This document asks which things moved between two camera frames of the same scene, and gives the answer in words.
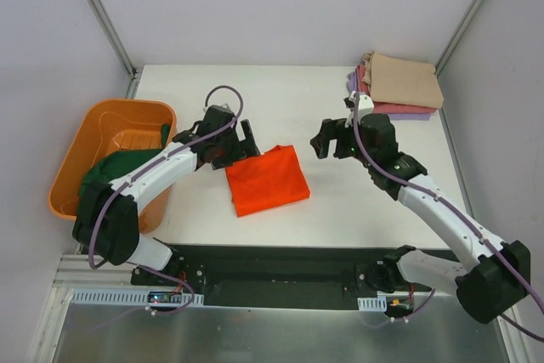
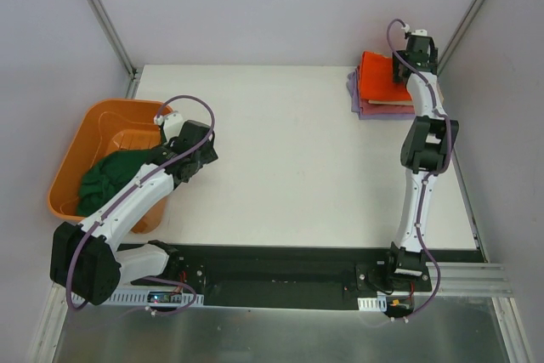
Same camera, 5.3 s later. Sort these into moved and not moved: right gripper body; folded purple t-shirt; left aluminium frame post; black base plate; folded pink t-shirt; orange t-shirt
Moved: orange t-shirt; right gripper body
Not moved: folded pink t-shirt; black base plate; left aluminium frame post; folded purple t-shirt
